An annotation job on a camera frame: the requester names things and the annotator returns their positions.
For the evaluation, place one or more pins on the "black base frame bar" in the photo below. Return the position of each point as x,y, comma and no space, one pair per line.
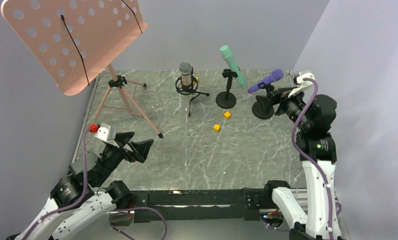
248,204

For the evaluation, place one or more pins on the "black round-base microphone stand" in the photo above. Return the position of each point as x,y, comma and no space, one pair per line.
262,109

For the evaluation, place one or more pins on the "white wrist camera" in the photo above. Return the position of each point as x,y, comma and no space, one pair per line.
105,133
299,82

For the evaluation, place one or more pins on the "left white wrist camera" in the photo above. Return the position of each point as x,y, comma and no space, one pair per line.
105,133

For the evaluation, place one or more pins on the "black shock mount tripod stand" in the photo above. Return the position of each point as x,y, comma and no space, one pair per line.
194,92

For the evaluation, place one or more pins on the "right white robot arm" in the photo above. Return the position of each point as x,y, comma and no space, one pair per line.
310,136

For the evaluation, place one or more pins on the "teal plastic microphone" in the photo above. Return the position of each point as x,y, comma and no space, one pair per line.
227,55

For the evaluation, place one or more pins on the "pink perforated music stand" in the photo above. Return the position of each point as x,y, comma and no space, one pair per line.
75,40

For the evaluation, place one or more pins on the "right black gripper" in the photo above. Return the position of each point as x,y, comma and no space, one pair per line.
280,100

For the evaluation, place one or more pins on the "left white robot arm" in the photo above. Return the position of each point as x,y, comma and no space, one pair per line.
73,204

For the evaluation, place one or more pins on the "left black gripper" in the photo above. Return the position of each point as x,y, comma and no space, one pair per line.
124,147

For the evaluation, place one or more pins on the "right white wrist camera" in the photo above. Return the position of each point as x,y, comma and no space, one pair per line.
299,82

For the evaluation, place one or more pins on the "yellow cube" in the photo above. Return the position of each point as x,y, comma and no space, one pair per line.
217,127
227,115

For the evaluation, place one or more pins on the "glitter microphone with mesh head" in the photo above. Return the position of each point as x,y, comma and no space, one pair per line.
185,69

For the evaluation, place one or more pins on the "purple plastic microphone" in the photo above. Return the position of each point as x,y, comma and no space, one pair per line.
274,76

